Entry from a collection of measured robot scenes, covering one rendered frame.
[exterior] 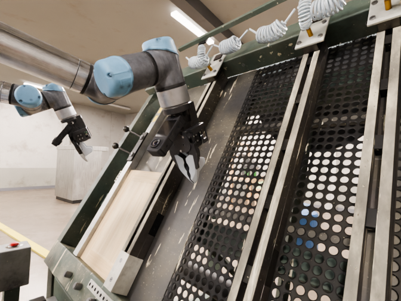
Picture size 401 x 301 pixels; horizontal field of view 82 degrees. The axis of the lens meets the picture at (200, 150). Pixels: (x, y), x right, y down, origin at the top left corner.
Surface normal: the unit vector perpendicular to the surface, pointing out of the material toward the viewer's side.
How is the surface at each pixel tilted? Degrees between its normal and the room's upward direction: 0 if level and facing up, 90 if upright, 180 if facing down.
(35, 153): 90
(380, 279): 60
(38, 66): 133
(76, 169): 90
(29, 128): 90
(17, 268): 90
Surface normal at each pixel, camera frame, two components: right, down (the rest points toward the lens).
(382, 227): -0.59, -0.55
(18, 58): 0.34, 0.66
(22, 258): 0.71, -0.01
